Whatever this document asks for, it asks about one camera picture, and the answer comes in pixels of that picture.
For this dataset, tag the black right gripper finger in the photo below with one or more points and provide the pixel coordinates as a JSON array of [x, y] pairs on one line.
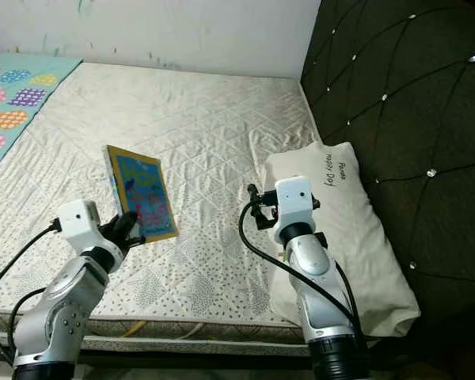
[[253, 194]]

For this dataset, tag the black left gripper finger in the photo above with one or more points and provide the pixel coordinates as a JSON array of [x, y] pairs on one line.
[[136, 241], [127, 224]]

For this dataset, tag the blue yellow-edged picture book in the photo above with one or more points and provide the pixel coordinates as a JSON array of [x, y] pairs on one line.
[[146, 190]]

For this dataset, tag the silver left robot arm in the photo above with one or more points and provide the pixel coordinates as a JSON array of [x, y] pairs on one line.
[[59, 317]]

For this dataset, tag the grey quilted mattress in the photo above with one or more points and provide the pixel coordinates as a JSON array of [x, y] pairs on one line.
[[206, 119]]

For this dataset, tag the white pillow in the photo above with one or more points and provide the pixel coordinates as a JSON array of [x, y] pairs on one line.
[[364, 237]]

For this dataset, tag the teal blanket with colourful hearts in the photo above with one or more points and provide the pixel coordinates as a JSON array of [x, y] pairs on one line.
[[20, 103]]

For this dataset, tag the dark tufted headboard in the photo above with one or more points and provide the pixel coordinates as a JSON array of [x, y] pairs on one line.
[[404, 95]]

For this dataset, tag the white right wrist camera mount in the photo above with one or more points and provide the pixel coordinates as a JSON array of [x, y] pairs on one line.
[[297, 204]]

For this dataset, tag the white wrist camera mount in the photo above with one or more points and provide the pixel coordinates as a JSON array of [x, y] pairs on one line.
[[297, 204], [81, 226]]

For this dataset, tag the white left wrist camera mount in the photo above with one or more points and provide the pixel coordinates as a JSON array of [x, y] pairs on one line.
[[81, 226]]

